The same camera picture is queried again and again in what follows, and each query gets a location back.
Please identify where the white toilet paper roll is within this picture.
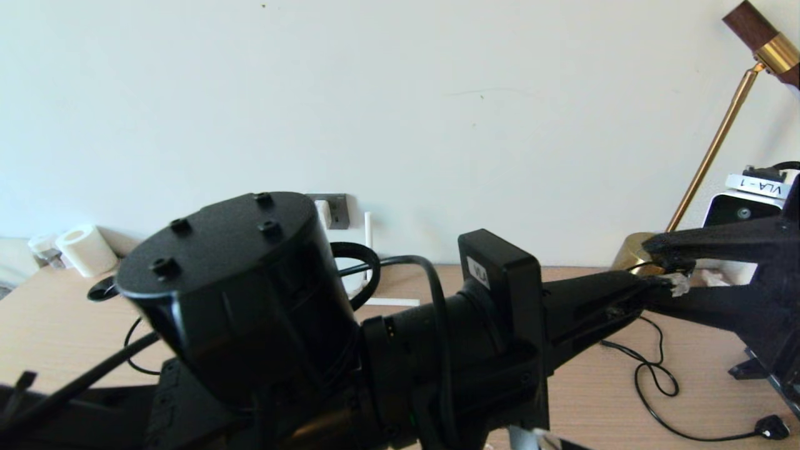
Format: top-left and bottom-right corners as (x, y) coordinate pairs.
(55, 224), (118, 278)

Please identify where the black cable with white connector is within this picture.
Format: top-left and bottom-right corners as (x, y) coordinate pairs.
(600, 316), (663, 366)

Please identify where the white router with antennas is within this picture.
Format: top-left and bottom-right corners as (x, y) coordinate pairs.
(337, 211), (421, 307)

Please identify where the black lamp power cord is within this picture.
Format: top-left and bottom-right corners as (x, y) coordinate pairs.
(634, 316), (789, 442)

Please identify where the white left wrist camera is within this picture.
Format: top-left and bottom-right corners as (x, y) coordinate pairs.
(509, 426), (594, 450)

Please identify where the grey wall socket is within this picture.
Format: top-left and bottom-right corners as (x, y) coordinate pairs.
(306, 193), (349, 230)

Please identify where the gold desk lamp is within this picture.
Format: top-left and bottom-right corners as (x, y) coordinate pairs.
(611, 0), (800, 276)

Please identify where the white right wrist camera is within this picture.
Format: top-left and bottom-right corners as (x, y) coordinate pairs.
(701, 175), (796, 229)

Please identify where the black network cable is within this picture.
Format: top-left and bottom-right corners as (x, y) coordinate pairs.
(124, 273), (691, 376)

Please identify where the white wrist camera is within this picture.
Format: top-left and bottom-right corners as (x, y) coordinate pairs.
(701, 175), (796, 229)
(509, 426), (594, 450)

